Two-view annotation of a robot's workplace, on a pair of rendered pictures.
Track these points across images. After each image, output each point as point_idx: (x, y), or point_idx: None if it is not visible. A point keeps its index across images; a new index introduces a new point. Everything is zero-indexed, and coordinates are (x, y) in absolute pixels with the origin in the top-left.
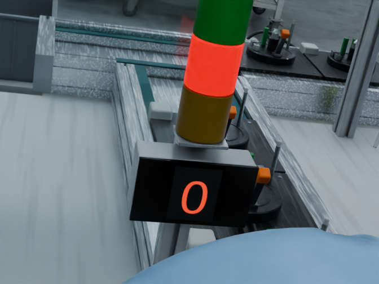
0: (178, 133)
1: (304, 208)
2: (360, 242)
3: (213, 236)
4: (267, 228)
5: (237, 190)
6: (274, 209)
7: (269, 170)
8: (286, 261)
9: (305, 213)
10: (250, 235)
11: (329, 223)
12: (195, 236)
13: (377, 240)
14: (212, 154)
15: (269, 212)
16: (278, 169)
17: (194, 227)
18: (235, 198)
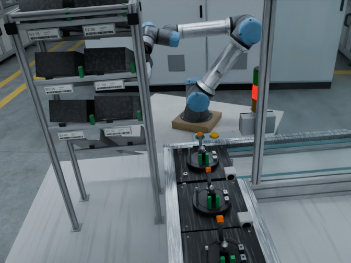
0: None
1: (186, 261)
2: (249, 19)
3: (239, 216)
4: (210, 239)
5: None
6: (207, 242)
7: (217, 217)
8: (253, 18)
9: (186, 256)
10: (255, 19)
11: (172, 256)
12: (247, 215)
13: (248, 19)
14: (253, 115)
15: (210, 240)
16: None
17: (248, 233)
18: None
